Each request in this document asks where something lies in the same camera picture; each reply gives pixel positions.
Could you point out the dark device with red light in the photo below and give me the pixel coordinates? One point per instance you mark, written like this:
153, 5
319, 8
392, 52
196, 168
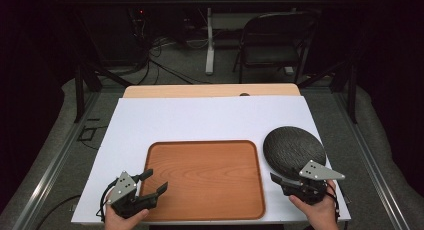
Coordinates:
140, 21

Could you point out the white desk leg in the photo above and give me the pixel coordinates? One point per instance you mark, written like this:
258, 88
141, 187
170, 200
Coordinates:
209, 46

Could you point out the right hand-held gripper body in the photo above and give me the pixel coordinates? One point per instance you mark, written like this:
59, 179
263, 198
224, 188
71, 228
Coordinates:
316, 171

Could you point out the black metal stand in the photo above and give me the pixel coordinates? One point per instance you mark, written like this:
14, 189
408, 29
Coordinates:
351, 96
79, 96

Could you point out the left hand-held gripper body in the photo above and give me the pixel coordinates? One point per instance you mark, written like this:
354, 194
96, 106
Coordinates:
123, 188

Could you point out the light wooden table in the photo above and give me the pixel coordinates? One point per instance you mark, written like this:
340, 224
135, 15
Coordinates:
200, 90

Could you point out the white table mat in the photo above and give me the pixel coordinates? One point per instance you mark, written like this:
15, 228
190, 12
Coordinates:
200, 118

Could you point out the aluminium floor rail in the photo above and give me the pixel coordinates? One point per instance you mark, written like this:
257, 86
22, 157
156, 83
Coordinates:
56, 163
366, 156

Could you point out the person's right hand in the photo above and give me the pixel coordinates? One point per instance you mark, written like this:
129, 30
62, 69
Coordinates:
321, 215

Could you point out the small white box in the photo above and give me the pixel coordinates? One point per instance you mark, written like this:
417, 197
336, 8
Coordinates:
289, 70

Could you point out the person's left hand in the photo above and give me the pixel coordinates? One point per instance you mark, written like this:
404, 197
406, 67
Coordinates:
120, 222

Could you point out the brown wooden tray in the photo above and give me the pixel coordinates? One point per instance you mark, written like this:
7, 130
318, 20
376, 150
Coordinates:
206, 180

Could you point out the dark round textured plate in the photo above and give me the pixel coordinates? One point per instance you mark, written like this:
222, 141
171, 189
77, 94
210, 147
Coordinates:
291, 148

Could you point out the black folding chair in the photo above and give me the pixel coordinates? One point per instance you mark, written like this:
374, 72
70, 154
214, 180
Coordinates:
276, 31

